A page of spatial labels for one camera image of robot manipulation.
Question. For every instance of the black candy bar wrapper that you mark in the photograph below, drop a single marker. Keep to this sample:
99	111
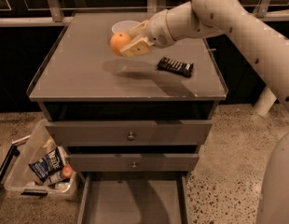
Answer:
176	67

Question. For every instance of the red apple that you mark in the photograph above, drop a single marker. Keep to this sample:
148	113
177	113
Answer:
67	171

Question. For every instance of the orange fruit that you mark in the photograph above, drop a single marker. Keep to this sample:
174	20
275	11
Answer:
118	41

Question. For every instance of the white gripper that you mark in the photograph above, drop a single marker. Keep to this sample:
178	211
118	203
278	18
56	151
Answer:
158	29

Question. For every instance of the metal railing frame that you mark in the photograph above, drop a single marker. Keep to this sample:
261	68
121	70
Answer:
144	6

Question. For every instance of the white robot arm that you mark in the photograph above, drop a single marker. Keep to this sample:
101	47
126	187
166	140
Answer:
266	50

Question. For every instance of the grey drawer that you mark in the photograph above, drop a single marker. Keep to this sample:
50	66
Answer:
129	133
134	198
132	162

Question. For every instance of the grey middle drawer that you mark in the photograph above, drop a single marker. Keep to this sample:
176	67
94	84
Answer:
132	162

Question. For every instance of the grey drawer cabinet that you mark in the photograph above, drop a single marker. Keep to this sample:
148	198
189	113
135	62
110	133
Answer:
83	80

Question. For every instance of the white pole leg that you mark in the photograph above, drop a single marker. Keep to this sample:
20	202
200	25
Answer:
265	102

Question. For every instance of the white ceramic bowl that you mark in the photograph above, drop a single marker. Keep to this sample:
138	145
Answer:
123	26

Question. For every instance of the blue chip bag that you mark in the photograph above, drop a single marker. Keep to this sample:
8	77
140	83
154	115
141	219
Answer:
48	165

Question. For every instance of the grey top drawer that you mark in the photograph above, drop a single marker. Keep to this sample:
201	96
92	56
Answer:
129	133

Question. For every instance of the grey bottom drawer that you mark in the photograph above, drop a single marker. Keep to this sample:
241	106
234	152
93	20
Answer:
134	198

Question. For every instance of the clear plastic storage bin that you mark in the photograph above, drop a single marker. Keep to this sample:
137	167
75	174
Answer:
22	180

